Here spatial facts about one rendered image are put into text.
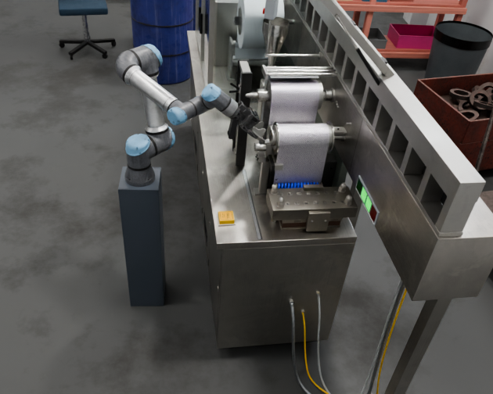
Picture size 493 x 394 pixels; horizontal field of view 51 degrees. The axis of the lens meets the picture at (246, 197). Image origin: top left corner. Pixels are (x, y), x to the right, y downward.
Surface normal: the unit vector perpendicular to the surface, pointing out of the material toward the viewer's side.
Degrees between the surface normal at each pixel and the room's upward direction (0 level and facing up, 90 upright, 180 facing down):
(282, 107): 92
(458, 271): 90
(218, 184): 0
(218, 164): 0
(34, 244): 0
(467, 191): 90
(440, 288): 90
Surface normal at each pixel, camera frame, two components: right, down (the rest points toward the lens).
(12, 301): 0.07, -0.78
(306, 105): 0.14, 0.65
